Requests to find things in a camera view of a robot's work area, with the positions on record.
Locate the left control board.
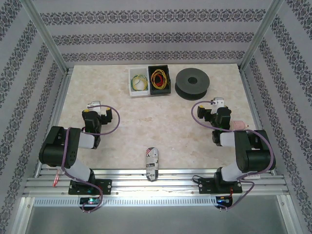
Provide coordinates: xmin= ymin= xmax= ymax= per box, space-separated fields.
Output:
xmin=79 ymin=197 xmax=101 ymax=205

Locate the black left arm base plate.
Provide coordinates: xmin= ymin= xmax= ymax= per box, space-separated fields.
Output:
xmin=69 ymin=179 xmax=112 ymax=195

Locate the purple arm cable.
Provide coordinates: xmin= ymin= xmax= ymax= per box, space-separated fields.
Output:
xmin=60 ymin=104 xmax=120 ymax=213
xmin=192 ymin=101 xmax=275 ymax=212

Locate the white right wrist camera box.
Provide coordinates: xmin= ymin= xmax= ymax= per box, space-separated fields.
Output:
xmin=211 ymin=97 xmax=225 ymax=115

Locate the green cable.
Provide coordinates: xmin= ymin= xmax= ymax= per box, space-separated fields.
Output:
xmin=131 ymin=75 xmax=141 ymax=91

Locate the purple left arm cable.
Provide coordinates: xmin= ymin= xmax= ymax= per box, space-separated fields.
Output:
xmin=60 ymin=104 xmax=120 ymax=213

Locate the slotted white cable duct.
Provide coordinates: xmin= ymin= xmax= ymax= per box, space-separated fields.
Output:
xmin=33 ymin=196 xmax=217 ymax=207

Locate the newspaper print case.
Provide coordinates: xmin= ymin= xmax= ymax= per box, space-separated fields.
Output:
xmin=145 ymin=147 xmax=159 ymax=182

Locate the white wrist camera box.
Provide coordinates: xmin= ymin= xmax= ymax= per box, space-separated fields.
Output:
xmin=87 ymin=100 xmax=102 ymax=113
xmin=211 ymin=97 xmax=225 ymax=115

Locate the aluminium frame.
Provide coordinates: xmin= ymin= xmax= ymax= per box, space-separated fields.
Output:
xmin=18 ymin=0 xmax=297 ymax=234

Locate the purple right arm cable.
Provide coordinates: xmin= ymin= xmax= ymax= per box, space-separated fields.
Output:
xmin=192 ymin=101 xmax=275 ymax=212

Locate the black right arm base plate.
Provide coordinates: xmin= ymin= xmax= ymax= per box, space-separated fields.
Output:
xmin=197 ymin=177 xmax=243 ymax=195

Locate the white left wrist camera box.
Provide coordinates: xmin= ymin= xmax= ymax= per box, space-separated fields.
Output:
xmin=87 ymin=100 xmax=102 ymax=113

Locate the dark grey cable spool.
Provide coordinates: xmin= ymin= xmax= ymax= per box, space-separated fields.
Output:
xmin=175 ymin=67 xmax=211 ymax=101

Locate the black plastic bin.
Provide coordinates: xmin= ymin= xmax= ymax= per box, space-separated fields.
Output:
xmin=148 ymin=64 xmax=172 ymax=96

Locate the white plastic bin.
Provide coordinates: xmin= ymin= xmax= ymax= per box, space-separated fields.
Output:
xmin=128 ymin=67 xmax=151 ymax=98

